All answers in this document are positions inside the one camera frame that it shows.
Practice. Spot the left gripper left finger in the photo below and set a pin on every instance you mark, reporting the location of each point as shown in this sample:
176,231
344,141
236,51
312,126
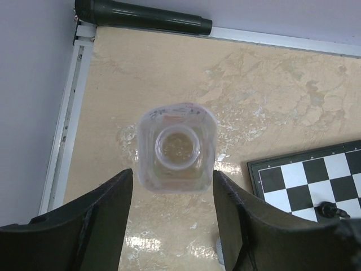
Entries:
84,234

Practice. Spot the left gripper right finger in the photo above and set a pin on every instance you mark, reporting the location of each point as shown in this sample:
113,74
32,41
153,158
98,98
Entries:
257,236

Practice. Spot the orange label tea bottle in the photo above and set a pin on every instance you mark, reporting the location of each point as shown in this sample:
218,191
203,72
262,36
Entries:
177,149

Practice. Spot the white tube bottle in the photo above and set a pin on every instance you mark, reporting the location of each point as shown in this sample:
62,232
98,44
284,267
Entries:
219,251

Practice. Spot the black white chessboard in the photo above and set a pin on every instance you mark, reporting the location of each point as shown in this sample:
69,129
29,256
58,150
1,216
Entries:
299,183

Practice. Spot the black chess piece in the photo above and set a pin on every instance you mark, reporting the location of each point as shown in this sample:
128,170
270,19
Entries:
330,210

